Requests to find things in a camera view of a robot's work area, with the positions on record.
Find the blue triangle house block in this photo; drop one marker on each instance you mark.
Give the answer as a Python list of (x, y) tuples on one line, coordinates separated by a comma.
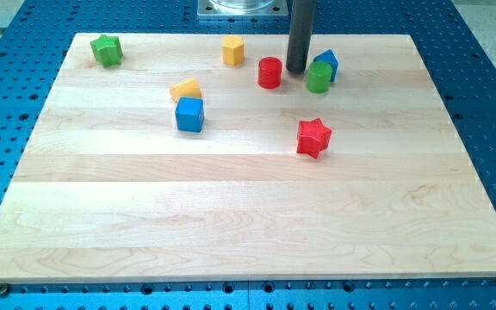
[(329, 57)]

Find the red star block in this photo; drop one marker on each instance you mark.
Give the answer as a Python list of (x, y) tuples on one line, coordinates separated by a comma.
[(313, 137)]

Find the blue cube block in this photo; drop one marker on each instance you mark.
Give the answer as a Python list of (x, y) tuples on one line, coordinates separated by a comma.
[(190, 114)]

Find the light wooden board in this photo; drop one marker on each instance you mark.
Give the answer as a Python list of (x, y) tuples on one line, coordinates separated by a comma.
[(109, 190)]

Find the yellow half-round block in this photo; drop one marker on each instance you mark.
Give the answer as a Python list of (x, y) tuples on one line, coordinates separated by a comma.
[(185, 88)]

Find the red cylinder block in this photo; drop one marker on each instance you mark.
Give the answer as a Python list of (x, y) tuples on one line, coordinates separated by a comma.
[(269, 72)]

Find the green cylinder block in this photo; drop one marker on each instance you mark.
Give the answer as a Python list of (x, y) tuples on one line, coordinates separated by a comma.
[(319, 77)]

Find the yellow hexagon block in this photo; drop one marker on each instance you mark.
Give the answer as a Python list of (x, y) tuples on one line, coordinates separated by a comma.
[(232, 47)]

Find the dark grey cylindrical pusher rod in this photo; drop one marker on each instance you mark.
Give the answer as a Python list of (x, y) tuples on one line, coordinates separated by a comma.
[(300, 33)]

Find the green star block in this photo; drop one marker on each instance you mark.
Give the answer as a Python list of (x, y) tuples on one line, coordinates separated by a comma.
[(107, 50)]

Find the blue perforated metal table plate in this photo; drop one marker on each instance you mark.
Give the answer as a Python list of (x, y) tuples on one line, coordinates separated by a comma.
[(35, 36)]

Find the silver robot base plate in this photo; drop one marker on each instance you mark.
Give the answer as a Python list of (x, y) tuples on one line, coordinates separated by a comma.
[(218, 8)]

